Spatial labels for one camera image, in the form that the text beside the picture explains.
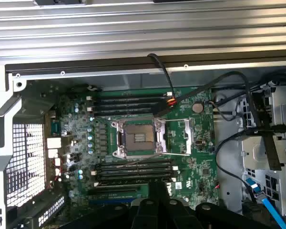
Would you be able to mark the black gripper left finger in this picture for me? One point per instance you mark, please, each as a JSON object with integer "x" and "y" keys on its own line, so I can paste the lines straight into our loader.
{"x": 145, "y": 214}

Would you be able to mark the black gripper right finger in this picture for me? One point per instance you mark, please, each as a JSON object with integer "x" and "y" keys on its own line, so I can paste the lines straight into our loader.
{"x": 176, "y": 214}

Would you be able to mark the blue expansion slot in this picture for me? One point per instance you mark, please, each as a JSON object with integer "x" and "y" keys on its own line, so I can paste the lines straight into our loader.
{"x": 109, "y": 200}

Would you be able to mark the black expansion slot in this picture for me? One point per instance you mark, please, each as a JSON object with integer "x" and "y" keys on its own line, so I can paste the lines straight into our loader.
{"x": 112, "y": 190}

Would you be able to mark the black RAM slot white latch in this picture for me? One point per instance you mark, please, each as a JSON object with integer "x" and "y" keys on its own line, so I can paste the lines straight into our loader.
{"x": 105, "y": 171}
{"x": 121, "y": 96}
{"x": 121, "y": 107}
{"x": 105, "y": 183}

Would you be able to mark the thin metal locking lever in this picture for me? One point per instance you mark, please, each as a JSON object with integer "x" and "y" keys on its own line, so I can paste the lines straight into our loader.
{"x": 137, "y": 162}

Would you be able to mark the green motherboard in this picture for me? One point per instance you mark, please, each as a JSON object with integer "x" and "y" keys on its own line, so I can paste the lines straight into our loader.
{"x": 205, "y": 157}

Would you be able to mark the silver CPU socket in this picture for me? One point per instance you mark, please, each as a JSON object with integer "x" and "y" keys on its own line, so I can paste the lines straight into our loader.
{"x": 138, "y": 138}

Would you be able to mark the metal socket cover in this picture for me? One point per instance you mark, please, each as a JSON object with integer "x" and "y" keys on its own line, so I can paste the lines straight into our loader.
{"x": 188, "y": 136}

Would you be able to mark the silver metal drive cage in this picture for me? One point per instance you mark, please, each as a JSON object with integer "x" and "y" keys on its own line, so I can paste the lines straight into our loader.
{"x": 259, "y": 148}

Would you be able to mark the silver coin battery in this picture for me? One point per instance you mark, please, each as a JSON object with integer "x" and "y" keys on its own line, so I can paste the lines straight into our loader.
{"x": 197, "y": 107}

